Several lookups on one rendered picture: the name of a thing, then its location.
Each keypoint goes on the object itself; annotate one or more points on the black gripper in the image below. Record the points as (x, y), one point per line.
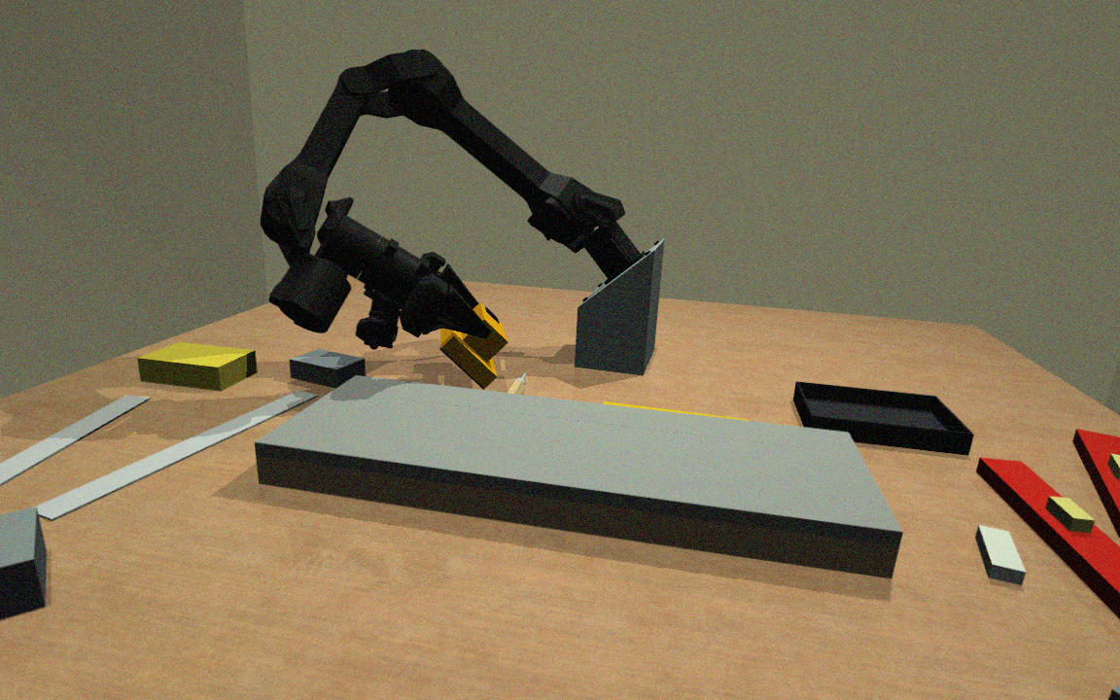
(431, 299)

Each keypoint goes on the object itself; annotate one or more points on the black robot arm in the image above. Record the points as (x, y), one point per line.
(420, 88)

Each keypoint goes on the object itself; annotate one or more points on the grey flat strip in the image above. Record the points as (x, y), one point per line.
(114, 481)
(44, 449)

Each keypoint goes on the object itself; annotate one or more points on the tan handled awl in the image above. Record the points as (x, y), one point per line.
(517, 386)

